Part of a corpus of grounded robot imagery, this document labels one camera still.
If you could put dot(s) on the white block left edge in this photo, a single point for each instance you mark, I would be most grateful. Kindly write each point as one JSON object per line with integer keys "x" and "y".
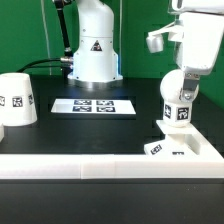
{"x": 1, "y": 132}

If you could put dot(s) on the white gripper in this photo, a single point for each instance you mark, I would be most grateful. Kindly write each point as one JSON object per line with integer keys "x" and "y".
{"x": 197, "y": 32}

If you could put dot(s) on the white lamp bulb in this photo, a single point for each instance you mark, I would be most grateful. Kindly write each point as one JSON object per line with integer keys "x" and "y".
{"x": 175, "y": 112}

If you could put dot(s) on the white lamp base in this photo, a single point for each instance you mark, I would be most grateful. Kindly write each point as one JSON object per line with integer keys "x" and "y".
{"x": 174, "y": 144}

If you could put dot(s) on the white L-shaped fence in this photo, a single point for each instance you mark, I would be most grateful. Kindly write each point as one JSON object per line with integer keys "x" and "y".
{"x": 206, "y": 163}

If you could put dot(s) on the black stand pole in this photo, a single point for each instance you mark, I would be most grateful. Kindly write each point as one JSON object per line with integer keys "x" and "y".
{"x": 59, "y": 5}

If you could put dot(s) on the white lamp shade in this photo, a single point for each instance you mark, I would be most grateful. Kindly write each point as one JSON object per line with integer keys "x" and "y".
{"x": 17, "y": 105}

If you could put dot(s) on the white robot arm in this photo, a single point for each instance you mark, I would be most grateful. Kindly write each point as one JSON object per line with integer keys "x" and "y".
{"x": 95, "y": 60}

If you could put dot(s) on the white marker plate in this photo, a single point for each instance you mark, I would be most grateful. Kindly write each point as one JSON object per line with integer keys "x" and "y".
{"x": 93, "y": 106}

